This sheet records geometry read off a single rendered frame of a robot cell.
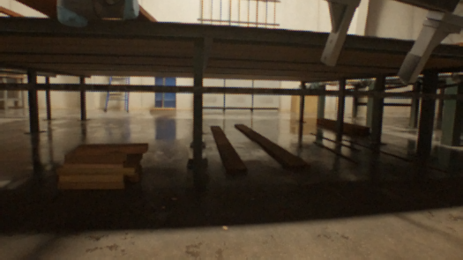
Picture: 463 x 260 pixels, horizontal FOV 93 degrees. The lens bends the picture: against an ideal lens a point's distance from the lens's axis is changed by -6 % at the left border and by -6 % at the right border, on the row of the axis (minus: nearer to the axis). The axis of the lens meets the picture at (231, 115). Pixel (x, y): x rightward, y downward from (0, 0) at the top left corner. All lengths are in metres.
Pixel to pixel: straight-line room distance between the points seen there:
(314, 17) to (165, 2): 4.65
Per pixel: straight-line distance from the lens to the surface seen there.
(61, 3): 0.82
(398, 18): 10.30
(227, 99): 6.68
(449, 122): 3.46
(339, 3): 0.34
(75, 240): 1.03
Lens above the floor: 0.52
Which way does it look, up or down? 5 degrees down
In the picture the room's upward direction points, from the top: 1 degrees clockwise
